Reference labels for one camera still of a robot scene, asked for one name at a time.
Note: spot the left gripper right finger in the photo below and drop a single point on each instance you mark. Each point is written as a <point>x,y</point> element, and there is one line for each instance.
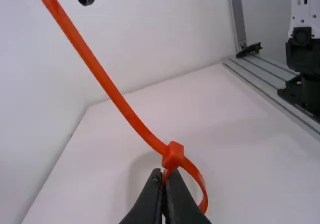
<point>180,201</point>

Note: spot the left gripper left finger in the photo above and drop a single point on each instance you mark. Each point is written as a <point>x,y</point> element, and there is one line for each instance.
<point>146,199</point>

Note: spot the silver rails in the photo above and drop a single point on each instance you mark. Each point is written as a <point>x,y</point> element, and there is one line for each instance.
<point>262,69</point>

